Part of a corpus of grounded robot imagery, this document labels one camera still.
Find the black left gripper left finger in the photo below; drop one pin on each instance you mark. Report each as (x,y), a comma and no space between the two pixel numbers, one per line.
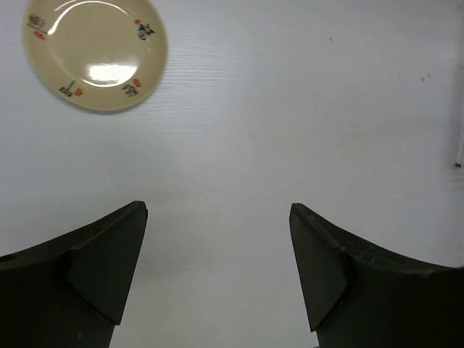
(71,291)

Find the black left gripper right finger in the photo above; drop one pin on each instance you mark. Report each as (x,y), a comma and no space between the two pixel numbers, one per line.
(358,294)

